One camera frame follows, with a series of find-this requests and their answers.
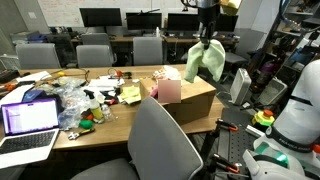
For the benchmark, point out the white desk bottle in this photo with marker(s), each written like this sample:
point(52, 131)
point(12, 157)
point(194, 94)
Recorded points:
point(157, 32)

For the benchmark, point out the open silver laptop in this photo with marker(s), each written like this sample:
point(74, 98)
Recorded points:
point(30, 133)

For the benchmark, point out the clear plastic bags pile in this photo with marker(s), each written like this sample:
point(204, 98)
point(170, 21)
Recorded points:
point(68, 100)

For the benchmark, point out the orange hand tool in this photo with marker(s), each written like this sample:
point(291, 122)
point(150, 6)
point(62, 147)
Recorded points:
point(10, 87)

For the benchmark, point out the grey mesh-back office chair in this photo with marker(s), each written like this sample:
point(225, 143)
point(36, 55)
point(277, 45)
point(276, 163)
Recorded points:
point(156, 143)

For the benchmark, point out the grey conference chair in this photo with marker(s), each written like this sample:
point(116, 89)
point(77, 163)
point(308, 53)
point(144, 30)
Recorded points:
point(94, 56)
point(147, 51)
point(37, 56)
point(96, 39)

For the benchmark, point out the purple bottle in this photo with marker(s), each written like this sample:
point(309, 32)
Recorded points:
point(266, 71)

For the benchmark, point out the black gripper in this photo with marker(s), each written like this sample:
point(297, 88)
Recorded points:
point(208, 15)

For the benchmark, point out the white paper sheet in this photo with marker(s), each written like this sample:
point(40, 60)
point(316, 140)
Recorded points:
point(15, 95)
point(33, 76)

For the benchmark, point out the white tower heater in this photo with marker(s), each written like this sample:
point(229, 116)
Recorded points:
point(240, 86)

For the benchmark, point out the light green towel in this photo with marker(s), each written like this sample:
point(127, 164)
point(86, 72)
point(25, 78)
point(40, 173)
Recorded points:
point(206, 58)

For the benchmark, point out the small clear plastic bottle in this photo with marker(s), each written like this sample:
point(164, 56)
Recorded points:
point(107, 112)

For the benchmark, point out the black flat case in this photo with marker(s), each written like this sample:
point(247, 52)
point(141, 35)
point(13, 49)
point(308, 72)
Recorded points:
point(8, 76)

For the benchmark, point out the small yellow ball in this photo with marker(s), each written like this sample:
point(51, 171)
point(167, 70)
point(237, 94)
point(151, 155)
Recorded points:
point(61, 73)

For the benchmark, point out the green ball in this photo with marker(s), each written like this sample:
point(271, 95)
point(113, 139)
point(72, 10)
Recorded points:
point(86, 124)

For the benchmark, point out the yellow spray bottle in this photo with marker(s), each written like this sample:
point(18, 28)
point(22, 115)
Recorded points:
point(96, 108)

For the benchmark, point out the metal storage shelf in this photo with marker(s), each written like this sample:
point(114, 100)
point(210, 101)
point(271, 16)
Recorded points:
point(293, 33)

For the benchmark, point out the yellow wrist camera mount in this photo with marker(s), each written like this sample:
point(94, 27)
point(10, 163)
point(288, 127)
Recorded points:
point(230, 6)

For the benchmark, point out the yellow microfiber cloth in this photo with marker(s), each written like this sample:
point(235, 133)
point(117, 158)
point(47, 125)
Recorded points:
point(130, 94)

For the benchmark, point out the black computer monitor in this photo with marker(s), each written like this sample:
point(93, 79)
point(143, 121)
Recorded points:
point(182, 21)
point(144, 21)
point(100, 17)

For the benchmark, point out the white paper cup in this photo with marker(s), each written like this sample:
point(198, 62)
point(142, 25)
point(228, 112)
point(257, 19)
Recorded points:
point(100, 98)

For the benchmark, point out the white wall plate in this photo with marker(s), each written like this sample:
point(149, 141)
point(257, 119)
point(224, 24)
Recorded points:
point(32, 15)

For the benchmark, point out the peach shirt orange print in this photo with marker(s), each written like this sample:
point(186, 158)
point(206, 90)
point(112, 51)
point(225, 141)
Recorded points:
point(166, 71)

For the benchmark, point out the wooden wall desk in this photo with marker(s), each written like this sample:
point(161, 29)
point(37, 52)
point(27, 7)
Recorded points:
point(123, 39)

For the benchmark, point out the pink shirt orange print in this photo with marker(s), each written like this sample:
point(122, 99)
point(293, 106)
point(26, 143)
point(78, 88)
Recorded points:
point(154, 91)

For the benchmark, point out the large cardboard box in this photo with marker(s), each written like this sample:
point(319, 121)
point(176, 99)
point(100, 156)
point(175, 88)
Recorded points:
point(196, 100)

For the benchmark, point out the dark blue box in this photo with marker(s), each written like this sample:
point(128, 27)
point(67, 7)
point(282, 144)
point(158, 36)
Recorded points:
point(33, 96)

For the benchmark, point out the white paper sheets pile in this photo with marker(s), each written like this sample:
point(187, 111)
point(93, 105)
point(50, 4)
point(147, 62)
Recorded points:
point(105, 83)

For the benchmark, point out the orange and black cap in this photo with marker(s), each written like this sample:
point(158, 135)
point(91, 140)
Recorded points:
point(88, 117)

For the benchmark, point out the yellow emergency stop button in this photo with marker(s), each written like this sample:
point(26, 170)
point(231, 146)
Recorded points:
point(263, 118)

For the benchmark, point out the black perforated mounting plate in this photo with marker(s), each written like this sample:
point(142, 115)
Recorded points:
point(240, 143)

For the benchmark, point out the dark green clip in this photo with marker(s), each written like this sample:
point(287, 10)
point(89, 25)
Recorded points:
point(127, 74)

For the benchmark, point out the wall whiteboard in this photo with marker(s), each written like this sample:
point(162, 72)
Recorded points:
point(60, 11)

